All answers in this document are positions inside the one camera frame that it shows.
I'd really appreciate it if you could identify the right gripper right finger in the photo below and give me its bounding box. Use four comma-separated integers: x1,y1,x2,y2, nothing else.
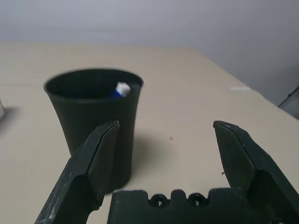
213,120,299,224

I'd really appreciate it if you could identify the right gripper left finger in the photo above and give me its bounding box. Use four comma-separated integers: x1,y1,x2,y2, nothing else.
34,120,120,224

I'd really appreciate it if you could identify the white marker blue cap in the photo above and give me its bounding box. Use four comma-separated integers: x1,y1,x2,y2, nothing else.
114,81,131,98

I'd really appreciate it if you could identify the black plastic cup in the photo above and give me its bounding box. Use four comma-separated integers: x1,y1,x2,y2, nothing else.
43,68,144,194

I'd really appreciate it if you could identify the black stand pole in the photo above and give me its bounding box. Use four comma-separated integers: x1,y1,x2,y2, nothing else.
278,86,299,108

